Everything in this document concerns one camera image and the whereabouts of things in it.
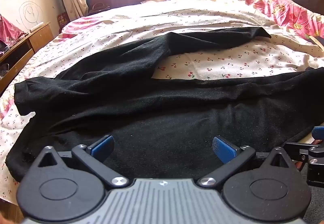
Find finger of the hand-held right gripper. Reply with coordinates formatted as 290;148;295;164
286;125;324;164

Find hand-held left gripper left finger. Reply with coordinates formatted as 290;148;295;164
37;135;129;188

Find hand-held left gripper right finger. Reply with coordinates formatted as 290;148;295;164
197;136;295;188

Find black pants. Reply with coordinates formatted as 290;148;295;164
5;27;324;184

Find bed with floral sheet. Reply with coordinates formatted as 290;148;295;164
0;0;324;200

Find wooden stick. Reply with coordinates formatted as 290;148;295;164
308;35;324;50

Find wooden bedside cabinet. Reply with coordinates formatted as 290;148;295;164
0;22;54;94

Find red bag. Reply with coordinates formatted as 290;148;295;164
57;11;70;34

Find white paper roll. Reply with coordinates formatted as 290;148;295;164
29;22;51;34

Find brown handbag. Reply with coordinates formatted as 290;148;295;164
92;1;111;11

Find pink floral quilt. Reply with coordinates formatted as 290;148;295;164
223;0;324;38

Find pink patterned cloth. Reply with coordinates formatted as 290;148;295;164
0;15;27;49

